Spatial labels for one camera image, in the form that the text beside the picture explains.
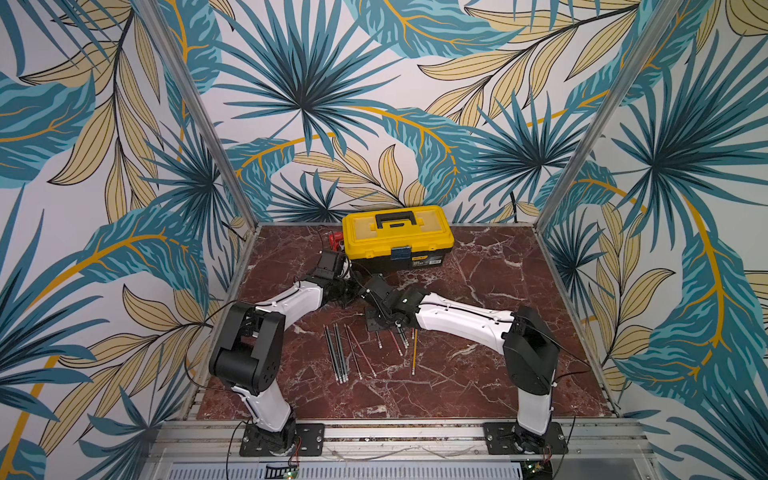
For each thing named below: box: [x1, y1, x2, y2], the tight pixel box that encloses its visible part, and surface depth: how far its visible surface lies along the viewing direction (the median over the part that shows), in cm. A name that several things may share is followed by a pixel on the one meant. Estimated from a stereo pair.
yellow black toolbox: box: [341, 205, 455, 269], surface depth 97 cm
